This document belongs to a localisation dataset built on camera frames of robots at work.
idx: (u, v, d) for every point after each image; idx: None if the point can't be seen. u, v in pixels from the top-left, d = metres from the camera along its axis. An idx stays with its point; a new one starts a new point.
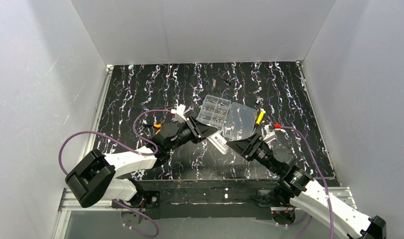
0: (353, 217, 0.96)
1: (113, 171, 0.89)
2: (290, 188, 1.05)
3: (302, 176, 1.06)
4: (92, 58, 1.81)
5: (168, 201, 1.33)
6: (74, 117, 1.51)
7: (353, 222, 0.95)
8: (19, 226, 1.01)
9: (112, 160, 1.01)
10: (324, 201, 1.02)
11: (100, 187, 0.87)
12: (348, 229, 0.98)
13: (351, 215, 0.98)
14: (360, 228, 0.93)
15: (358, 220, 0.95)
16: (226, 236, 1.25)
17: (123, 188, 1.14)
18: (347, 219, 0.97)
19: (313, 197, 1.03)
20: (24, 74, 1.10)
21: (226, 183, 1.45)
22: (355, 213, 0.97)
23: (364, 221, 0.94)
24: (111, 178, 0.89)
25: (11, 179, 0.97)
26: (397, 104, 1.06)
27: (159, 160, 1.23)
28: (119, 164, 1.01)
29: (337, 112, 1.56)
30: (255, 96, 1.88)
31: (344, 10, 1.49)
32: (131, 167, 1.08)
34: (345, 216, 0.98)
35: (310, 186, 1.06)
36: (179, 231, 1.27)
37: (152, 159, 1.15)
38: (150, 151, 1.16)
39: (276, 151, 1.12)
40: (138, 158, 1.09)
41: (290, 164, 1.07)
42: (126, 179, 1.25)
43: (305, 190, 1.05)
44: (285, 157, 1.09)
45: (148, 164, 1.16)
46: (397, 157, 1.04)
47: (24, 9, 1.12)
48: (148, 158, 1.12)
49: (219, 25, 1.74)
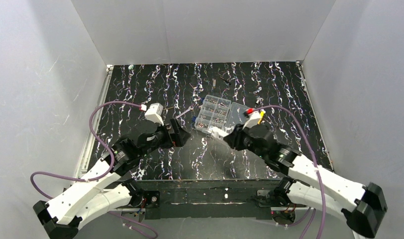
0: (345, 187, 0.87)
1: (53, 229, 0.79)
2: (278, 167, 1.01)
3: (288, 152, 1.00)
4: (92, 58, 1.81)
5: (168, 201, 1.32)
6: (74, 117, 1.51)
7: (346, 193, 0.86)
8: (19, 226, 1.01)
9: (55, 207, 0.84)
10: (313, 175, 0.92)
11: (58, 234, 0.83)
12: (342, 201, 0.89)
13: (344, 185, 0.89)
14: (355, 198, 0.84)
15: (351, 189, 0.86)
16: (226, 236, 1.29)
17: (110, 204, 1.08)
18: (339, 191, 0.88)
19: (302, 173, 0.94)
20: (24, 73, 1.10)
21: (226, 183, 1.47)
22: (348, 183, 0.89)
23: (358, 190, 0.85)
24: (61, 228, 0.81)
25: (11, 179, 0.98)
26: (397, 104, 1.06)
27: (126, 162, 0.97)
28: (64, 209, 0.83)
29: (337, 112, 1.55)
30: (255, 96, 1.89)
31: (345, 9, 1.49)
32: (85, 199, 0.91)
34: (337, 187, 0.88)
35: (298, 162, 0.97)
36: (179, 231, 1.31)
37: (108, 178, 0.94)
38: (105, 165, 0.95)
39: (252, 129, 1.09)
40: (87, 188, 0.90)
41: (269, 138, 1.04)
42: (116, 188, 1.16)
43: (292, 167, 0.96)
44: (262, 133, 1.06)
45: (111, 169, 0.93)
46: (398, 157, 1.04)
47: (24, 9, 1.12)
48: (100, 180, 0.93)
49: (220, 25, 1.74)
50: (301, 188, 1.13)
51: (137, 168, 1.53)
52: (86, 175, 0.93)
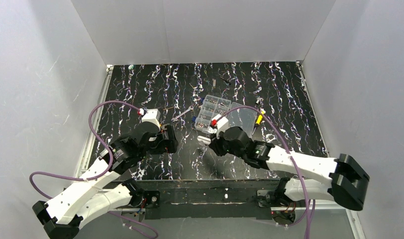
0: (319, 165, 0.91)
1: (53, 229, 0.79)
2: (258, 164, 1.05)
3: (264, 146, 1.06)
4: (92, 58, 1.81)
5: (168, 201, 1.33)
6: (74, 116, 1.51)
7: (320, 170, 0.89)
8: (19, 226, 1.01)
9: (55, 207, 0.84)
10: (288, 162, 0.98)
11: (59, 234, 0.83)
12: (320, 179, 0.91)
13: (317, 164, 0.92)
14: (329, 173, 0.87)
15: (324, 166, 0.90)
16: (226, 236, 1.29)
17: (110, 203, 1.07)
18: (314, 170, 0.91)
19: (277, 162, 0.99)
20: (24, 74, 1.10)
21: (227, 183, 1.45)
22: (320, 161, 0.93)
23: (331, 165, 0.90)
24: (61, 227, 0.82)
25: (11, 179, 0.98)
26: (398, 104, 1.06)
27: (125, 160, 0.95)
28: (62, 209, 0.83)
29: (337, 112, 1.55)
30: (255, 96, 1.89)
31: (345, 9, 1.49)
32: (85, 198, 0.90)
34: (311, 167, 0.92)
35: (273, 154, 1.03)
36: (179, 231, 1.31)
37: (107, 177, 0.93)
38: (104, 165, 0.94)
39: (226, 133, 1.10)
40: (85, 188, 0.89)
41: (243, 138, 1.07)
42: (116, 188, 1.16)
43: (268, 159, 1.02)
44: (236, 135, 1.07)
45: (110, 168, 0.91)
46: (398, 157, 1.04)
47: (24, 9, 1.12)
48: (99, 179, 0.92)
49: (219, 25, 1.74)
50: (294, 183, 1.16)
51: (137, 168, 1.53)
52: (85, 175, 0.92)
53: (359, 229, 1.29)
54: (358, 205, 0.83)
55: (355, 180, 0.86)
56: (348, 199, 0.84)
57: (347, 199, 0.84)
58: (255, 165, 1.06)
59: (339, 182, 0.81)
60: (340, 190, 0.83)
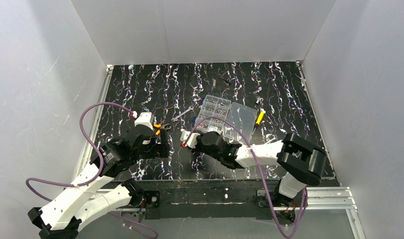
0: (269, 149, 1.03)
1: (47, 236, 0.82)
2: (233, 165, 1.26)
3: (235, 149, 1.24)
4: (92, 58, 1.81)
5: (168, 201, 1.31)
6: (74, 117, 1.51)
7: (270, 153, 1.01)
8: (19, 226, 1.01)
9: (49, 213, 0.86)
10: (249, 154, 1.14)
11: None
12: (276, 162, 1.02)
13: (268, 148, 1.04)
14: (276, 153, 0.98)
15: (273, 148, 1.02)
16: (226, 236, 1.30)
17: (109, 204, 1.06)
18: (266, 154, 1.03)
19: (243, 157, 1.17)
20: (24, 74, 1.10)
21: (226, 183, 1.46)
22: (270, 144, 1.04)
23: (278, 145, 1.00)
24: (56, 233, 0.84)
25: (11, 179, 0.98)
26: (397, 104, 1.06)
27: (116, 163, 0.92)
28: (55, 216, 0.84)
29: (337, 112, 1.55)
30: (255, 96, 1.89)
31: (345, 9, 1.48)
32: (78, 204, 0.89)
34: (265, 152, 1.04)
35: (240, 152, 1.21)
36: (179, 231, 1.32)
37: (98, 181, 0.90)
38: (95, 169, 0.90)
39: (204, 137, 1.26)
40: (76, 194, 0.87)
41: (219, 143, 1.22)
42: (116, 189, 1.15)
43: (237, 157, 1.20)
44: (213, 139, 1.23)
45: (101, 172, 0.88)
46: (398, 157, 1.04)
47: (24, 10, 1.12)
48: (90, 184, 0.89)
49: (219, 25, 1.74)
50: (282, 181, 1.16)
51: (137, 168, 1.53)
52: (76, 179, 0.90)
53: (359, 229, 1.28)
54: (314, 179, 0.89)
55: (309, 157, 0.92)
56: (302, 176, 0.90)
57: (302, 176, 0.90)
58: (230, 166, 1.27)
59: (285, 159, 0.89)
60: (290, 168, 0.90)
